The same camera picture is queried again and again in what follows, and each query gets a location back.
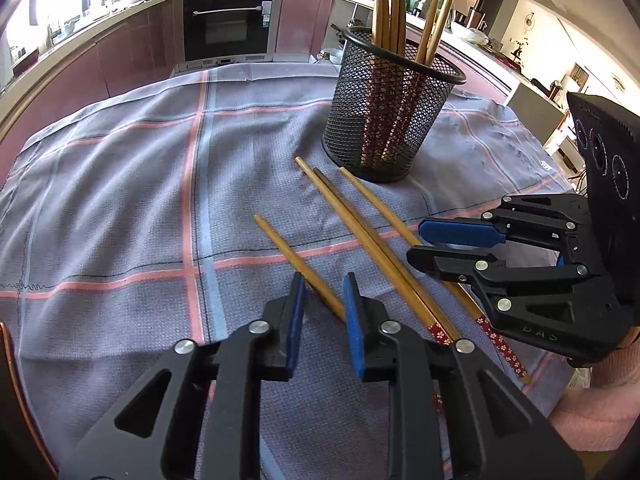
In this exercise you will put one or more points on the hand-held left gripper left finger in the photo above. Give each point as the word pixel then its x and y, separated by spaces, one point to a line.
pixel 297 320

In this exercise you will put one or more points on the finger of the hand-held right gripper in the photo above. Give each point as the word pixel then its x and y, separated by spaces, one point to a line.
pixel 460 233
pixel 450 265

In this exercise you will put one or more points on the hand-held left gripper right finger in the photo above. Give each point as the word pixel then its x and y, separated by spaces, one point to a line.
pixel 355 330

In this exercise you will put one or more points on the single chopstick red patterned end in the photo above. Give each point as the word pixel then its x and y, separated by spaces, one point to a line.
pixel 290 256
pixel 380 205
pixel 345 220

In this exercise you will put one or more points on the single dark chopstick patterned end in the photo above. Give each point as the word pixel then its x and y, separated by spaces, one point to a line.
pixel 370 232

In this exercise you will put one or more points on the black mesh holder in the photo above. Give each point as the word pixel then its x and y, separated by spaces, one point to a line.
pixel 380 125

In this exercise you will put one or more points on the bunch of wooden chopsticks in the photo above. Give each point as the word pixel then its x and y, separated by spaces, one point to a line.
pixel 397 10

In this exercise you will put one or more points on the person's right forearm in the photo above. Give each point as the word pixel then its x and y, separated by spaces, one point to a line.
pixel 600 400

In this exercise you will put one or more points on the blue-grey checked cloth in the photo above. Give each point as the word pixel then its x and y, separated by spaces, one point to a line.
pixel 125 185

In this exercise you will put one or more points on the cooking oil bottle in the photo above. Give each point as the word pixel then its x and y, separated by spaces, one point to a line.
pixel 330 56

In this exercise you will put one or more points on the black built-in oven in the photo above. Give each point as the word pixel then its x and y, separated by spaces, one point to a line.
pixel 230 25

